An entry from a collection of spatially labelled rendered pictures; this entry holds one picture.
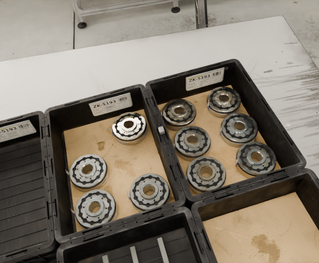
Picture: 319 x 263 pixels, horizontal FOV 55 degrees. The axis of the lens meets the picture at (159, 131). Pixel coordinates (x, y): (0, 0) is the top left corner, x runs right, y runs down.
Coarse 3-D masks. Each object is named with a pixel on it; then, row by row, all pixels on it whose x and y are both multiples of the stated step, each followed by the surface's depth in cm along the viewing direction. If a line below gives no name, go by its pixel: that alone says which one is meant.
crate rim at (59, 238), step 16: (96, 96) 89; (144, 96) 87; (48, 112) 87; (48, 128) 84; (48, 144) 80; (160, 144) 78; (48, 160) 78; (176, 176) 72; (160, 208) 68; (112, 224) 67; (64, 240) 65
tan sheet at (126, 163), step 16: (144, 112) 97; (80, 128) 95; (96, 128) 95; (80, 144) 92; (96, 144) 91; (112, 144) 91; (144, 144) 90; (112, 160) 88; (128, 160) 87; (144, 160) 87; (160, 160) 86; (112, 176) 85; (128, 176) 84; (80, 192) 83; (112, 192) 82; (128, 192) 82; (96, 208) 80; (128, 208) 79
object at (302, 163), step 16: (224, 64) 92; (240, 64) 92; (160, 80) 91; (256, 96) 85; (272, 112) 81; (288, 144) 75; (176, 160) 75; (304, 160) 72; (256, 176) 70; (272, 176) 70; (208, 192) 69; (224, 192) 69
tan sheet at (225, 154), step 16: (192, 96) 99; (208, 112) 95; (240, 112) 94; (208, 128) 91; (224, 144) 88; (224, 160) 85; (256, 160) 84; (208, 176) 82; (240, 176) 82; (192, 192) 80
